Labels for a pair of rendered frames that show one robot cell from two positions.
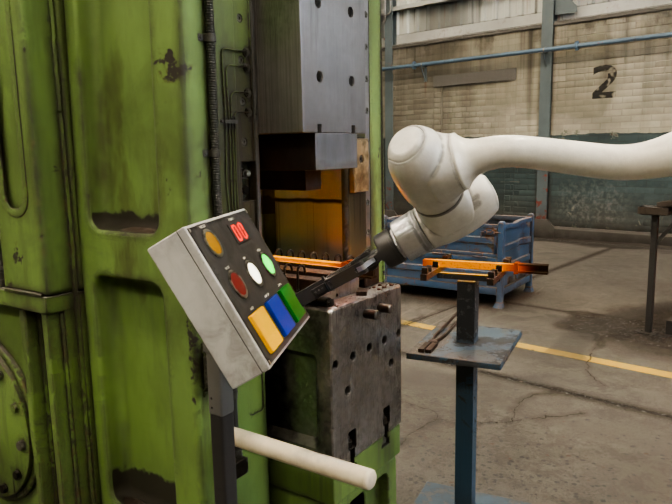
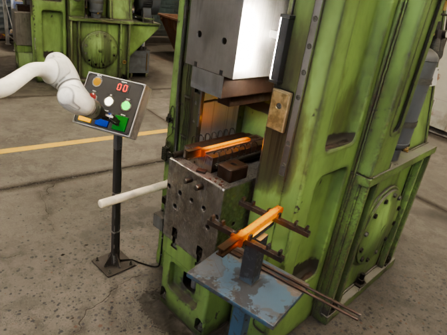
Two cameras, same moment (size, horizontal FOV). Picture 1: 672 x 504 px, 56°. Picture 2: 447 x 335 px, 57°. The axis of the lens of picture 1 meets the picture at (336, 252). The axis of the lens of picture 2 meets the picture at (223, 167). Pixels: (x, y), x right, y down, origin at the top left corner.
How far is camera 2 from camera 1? 2.75 m
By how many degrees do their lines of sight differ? 92
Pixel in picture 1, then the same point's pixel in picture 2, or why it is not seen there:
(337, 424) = (167, 214)
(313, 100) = (193, 46)
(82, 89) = not seen: hidden behind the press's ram
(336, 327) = (171, 168)
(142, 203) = not seen: hidden behind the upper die
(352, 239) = (265, 159)
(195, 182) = (174, 73)
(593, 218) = not seen: outside the picture
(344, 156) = (211, 87)
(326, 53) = (206, 20)
